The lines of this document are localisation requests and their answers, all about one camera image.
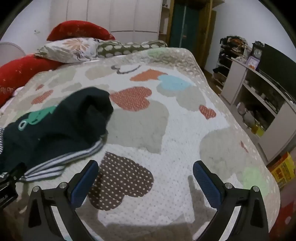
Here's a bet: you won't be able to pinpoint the teal door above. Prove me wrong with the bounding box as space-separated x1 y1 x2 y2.
170 0 200 50

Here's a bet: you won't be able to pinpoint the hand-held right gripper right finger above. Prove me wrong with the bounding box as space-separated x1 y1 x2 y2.
193 160 270 241

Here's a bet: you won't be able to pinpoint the white wardrobe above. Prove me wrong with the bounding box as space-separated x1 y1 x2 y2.
35 0 163 43

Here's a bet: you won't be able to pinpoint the red box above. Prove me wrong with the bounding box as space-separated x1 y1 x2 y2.
275 201 296 233

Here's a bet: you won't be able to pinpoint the yellow cardboard box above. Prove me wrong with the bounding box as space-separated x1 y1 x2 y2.
268 152 296 190

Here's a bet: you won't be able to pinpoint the yellow bottle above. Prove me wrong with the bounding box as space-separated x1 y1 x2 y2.
251 120 264 137

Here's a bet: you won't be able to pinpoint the wooden door frame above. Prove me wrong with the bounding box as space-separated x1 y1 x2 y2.
167 0 218 71

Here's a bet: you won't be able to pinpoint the olive cloud pattern pillow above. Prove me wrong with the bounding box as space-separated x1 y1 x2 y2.
97 40 168 57

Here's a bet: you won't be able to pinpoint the floral pillow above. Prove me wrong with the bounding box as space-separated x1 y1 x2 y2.
35 37 104 63

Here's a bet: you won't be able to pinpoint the white headboard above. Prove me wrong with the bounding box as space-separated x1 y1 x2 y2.
0 42 25 68

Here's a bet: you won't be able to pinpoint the long red printed pillow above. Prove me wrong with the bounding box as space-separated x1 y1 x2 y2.
0 53 62 106

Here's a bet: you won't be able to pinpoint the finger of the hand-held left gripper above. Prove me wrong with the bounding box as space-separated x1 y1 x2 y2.
8 162 27 183

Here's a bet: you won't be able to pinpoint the dark navy striped pants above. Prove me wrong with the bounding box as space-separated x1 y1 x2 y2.
0 87 114 182

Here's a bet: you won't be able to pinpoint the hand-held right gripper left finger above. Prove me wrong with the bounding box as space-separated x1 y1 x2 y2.
23 160 100 241

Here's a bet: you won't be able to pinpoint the open corner shelf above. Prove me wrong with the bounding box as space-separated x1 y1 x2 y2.
159 0 172 36

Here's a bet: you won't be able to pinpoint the cluttered storage rack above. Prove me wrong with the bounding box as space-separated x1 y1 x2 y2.
212 35 252 90

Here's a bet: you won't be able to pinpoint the heart pattern quilt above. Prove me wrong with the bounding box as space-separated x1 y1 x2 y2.
0 47 281 241

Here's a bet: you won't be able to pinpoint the black table clock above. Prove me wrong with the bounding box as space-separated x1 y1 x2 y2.
252 41 264 59

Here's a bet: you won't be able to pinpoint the black television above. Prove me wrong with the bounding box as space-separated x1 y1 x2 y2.
257 43 296 103

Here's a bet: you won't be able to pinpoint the grey television cabinet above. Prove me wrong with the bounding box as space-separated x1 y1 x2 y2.
220 57 296 163

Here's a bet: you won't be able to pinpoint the purple picture frame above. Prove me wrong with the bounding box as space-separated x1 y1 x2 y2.
246 57 260 68

